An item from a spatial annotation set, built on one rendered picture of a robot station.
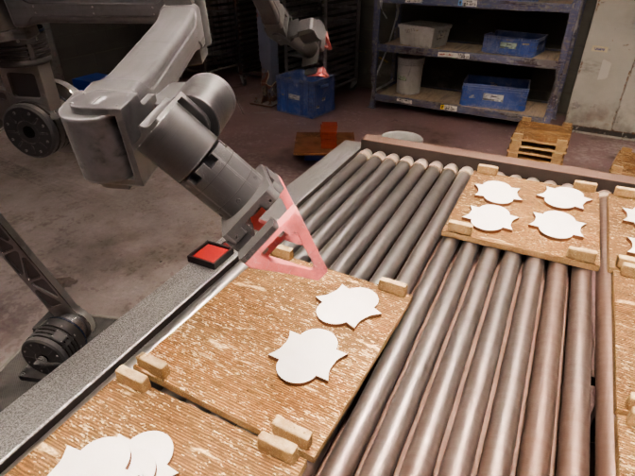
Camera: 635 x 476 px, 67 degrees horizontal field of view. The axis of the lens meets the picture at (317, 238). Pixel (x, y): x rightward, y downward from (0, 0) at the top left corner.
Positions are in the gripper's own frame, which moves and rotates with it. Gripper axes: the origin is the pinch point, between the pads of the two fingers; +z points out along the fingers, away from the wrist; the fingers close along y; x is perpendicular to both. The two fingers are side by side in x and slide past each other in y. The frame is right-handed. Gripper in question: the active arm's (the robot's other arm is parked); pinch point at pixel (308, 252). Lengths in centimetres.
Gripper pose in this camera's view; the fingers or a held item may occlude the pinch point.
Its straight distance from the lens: 51.3
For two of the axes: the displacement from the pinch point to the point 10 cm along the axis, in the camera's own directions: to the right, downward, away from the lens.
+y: 1.9, 3.4, -9.2
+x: 6.8, -7.2, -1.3
